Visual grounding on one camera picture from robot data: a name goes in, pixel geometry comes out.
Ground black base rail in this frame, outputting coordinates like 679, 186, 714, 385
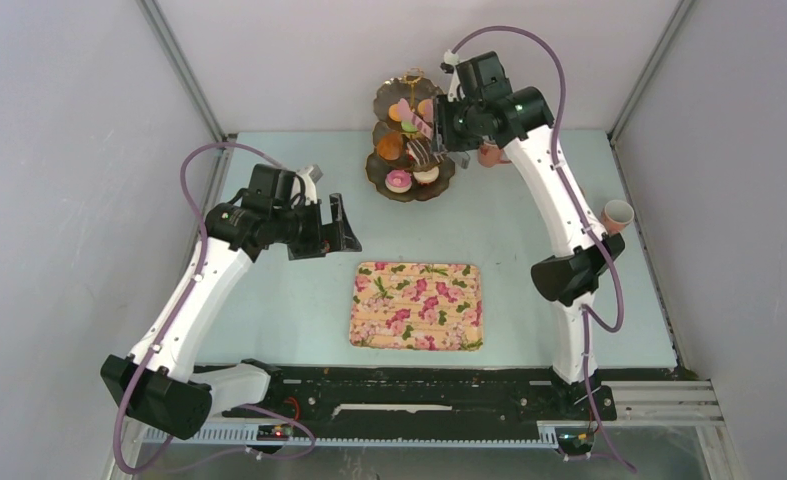
194, 362, 616, 444

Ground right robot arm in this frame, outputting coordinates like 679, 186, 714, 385
432, 51, 625, 418

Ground white donut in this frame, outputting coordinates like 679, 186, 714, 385
412, 166, 440, 185

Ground pink frosted donut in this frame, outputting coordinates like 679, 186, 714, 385
385, 170, 413, 194

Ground orange round biscuit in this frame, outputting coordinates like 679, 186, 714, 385
417, 98, 434, 123
387, 104, 402, 123

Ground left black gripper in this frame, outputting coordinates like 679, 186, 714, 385
272, 193, 360, 261

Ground floral serving tray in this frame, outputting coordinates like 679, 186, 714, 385
349, 261, 484, 352

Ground purple cable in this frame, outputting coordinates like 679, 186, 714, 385
111, 141, 285, 476
449, 25, 636, 473

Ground orange round biscuit bottom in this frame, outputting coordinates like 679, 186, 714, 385
387, 104, 402, 123

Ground brown croissant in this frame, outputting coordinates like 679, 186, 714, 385
375, 131, 404, 162

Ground three-tier dark cake stand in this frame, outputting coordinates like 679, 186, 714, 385
365, 68, 456, 203

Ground pink handled tongs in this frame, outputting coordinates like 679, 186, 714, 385
395, 98, 470, 169

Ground chocolate layered cake slice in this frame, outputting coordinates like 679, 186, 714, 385
406, 137, 443, 171

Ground green macaron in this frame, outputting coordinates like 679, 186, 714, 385
400, 120, 418, 133

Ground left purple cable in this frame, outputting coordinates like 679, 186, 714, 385
111, 141, 285, 476

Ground pink mug near stand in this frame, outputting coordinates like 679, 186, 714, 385
477, 141, 511, 168

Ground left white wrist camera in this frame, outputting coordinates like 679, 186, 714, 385
291, 164, 322, 206

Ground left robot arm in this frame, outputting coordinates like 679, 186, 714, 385
100, 164, 362, 440

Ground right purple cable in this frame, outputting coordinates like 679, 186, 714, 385
449, 25, 636, 473

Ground pink mug at right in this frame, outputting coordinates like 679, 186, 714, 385
600, 199, 635, 235

